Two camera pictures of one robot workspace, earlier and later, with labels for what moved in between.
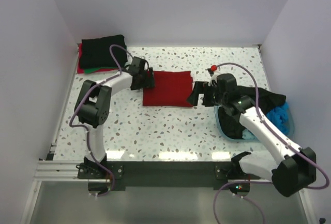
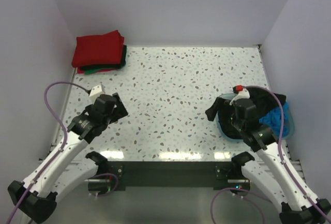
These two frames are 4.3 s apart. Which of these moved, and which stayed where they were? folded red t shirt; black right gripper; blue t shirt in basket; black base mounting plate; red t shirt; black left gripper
Moved: black right gripper; black left gripper; red t shirt
Stayed: folded red t shirt; black base mounting plate; blue t shirt in basket
